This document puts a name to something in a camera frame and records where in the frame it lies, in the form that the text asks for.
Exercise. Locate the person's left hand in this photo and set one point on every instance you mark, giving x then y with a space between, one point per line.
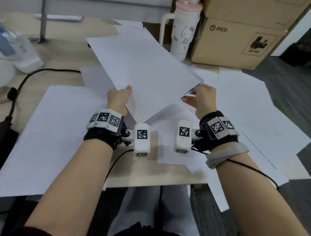
117 99

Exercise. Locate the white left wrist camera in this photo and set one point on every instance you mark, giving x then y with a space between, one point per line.
141 138

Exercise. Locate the clear plastic water bottle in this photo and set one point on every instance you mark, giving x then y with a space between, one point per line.
17 48

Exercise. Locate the person's light grey trousers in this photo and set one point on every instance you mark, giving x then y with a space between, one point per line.
155 211

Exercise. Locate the black marker-tag wristband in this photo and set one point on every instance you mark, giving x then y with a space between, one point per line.
104 125
217 132

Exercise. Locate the grey metal stand leg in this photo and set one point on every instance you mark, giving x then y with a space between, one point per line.
43 21

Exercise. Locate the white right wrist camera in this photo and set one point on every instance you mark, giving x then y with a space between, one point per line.
183 136

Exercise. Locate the small white paper sheet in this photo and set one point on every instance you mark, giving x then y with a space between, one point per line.
128 26

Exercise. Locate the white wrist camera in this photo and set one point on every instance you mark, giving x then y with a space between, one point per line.
141 138
183 136

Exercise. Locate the black marker-tag right wristband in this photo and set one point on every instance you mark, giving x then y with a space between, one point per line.
217 132

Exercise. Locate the person's left thumb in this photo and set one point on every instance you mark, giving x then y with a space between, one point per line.
126 91

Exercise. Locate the person's right thumb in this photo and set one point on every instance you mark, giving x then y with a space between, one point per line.
198 89

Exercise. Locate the large white paper sheet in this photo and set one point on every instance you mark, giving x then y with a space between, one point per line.
46 145

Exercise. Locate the plain brown cardboard box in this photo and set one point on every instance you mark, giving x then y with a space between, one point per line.
252 12

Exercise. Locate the white cat-print tumbler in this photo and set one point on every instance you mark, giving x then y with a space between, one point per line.
183 31

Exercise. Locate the black power adapter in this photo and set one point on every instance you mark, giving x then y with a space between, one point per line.
6 138

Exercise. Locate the black marker-tag left wristband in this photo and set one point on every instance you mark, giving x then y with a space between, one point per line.
104 125

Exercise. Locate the person's left forearm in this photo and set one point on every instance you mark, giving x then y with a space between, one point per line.
73 184

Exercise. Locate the printed brown cardboard box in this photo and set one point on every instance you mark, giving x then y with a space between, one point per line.
233 45

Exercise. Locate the stack of white paper sheets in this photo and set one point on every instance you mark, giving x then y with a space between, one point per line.
143 70

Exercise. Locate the person's right hand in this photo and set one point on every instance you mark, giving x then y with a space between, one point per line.
206 101

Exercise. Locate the flat white sheet bundle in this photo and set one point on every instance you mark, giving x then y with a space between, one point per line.
58 17

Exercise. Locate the person's right forearm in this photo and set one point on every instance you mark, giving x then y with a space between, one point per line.
252 194

